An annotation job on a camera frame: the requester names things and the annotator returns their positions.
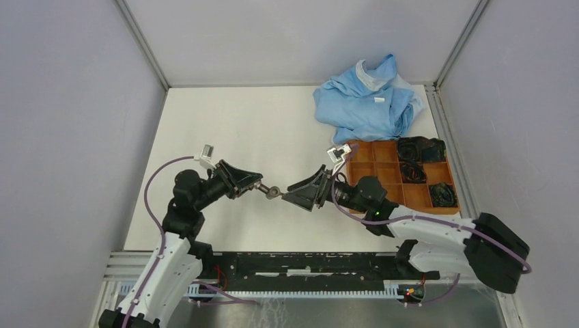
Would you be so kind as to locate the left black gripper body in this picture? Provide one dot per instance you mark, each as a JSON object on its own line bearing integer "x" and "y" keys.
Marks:
{"x": 228, "y": 188}

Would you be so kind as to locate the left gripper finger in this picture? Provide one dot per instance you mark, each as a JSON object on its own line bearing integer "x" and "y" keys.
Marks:
{"x": 245, "y": 187}
{"x": 235, "y": 174}

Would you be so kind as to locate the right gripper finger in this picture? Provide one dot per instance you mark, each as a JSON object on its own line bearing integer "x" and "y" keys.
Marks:
{"x": 312, "y": 180}
{"x": 305, "y": 201}

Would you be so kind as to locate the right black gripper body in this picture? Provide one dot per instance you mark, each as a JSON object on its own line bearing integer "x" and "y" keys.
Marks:
{"x": 324, "y": 193}

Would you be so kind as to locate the small grey faucet fitting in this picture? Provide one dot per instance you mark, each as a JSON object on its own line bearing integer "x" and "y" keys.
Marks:
{"x": 261, "y": 187}

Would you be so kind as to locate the dark metal faucet tee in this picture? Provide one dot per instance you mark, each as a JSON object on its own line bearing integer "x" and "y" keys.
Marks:
{"x": 273, "y": 193}

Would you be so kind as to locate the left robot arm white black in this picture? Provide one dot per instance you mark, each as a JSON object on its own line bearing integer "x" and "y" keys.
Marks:
{"x": 179, "y": 258}

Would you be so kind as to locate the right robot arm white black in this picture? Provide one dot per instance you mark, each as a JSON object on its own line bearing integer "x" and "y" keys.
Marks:
{"x": 485, "y": 247}

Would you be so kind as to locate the orange compartment tray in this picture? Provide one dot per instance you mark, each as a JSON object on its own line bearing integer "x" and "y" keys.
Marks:
{"x": 414, "y": 171}

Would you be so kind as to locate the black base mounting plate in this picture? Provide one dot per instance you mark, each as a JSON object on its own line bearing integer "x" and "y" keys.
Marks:
{"x": 308, "y": 272}

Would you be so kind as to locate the blue crumpled cloth garment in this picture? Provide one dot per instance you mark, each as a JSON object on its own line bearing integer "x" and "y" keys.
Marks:
{"x": 368, "y": 104}

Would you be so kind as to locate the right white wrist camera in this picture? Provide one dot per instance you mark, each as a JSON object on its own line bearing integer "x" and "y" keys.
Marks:
{"x": 339, "y": 155}

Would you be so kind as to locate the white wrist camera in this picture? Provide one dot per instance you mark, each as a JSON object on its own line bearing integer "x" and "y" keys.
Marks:
{"x": 339, "y": 155}
{"x": 204, "y": 158}

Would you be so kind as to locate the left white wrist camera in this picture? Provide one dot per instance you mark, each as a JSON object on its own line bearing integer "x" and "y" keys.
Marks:
{"x": 204, "y": 158}

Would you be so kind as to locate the white slotted cable duct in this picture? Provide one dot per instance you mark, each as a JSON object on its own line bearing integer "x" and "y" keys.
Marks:
{"x": 390, "y": 291}

